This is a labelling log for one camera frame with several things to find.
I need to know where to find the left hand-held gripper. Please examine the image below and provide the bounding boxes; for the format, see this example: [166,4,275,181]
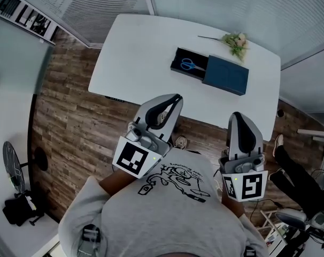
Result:
[112,93,184,180]

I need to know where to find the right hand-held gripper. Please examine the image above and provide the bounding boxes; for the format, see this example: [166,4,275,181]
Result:
[218,111,268,203]

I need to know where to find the blue-handled scissors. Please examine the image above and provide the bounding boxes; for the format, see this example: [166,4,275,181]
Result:
[180,58,207,72]

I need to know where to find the dark blue sliding box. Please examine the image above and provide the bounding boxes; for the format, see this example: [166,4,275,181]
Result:
[169,46,250,97]

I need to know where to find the person's right forearm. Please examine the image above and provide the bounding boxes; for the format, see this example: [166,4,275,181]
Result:
[220,193,246,220]

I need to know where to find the person's left forearm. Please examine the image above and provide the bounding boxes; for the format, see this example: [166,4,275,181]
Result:
[98,167,139,198]

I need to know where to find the person's beige shoe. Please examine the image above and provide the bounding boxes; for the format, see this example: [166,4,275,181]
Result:
[173,134,189,150]
[157,111,170,126]
[272,133,285,156]
[268,168,286,181]

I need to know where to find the pale flower bouquet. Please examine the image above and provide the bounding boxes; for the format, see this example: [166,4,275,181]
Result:
[197,32,250,63]

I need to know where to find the spare grey gripper device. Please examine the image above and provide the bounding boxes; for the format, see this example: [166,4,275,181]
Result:
[274,208,324,242]

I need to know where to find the person's grey printed T-shirt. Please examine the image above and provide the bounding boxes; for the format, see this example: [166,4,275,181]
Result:
[57,146,270,257]

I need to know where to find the white window blinds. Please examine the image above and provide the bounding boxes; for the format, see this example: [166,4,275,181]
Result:
[33,0,152,44]

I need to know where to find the round black stool base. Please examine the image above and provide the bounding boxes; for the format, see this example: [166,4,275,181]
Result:
[33,146,49,171]

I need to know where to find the round black marbled tray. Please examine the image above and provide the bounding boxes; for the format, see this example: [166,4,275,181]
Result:
[2,140,26,192]

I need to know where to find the row of framed pictures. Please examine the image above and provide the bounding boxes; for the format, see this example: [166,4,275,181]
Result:
[0,0,60,42]

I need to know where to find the black bag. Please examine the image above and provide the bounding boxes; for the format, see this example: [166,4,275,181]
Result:
[2,191,45,226]

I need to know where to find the black floor cable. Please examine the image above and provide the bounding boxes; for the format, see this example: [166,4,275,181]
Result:
[246,196,284,226]

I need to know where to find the white wire rack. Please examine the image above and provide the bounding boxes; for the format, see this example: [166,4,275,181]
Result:
[259,209,287,252]

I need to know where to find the black chest harness strap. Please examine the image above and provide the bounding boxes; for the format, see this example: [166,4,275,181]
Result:
[78,223,102,257]

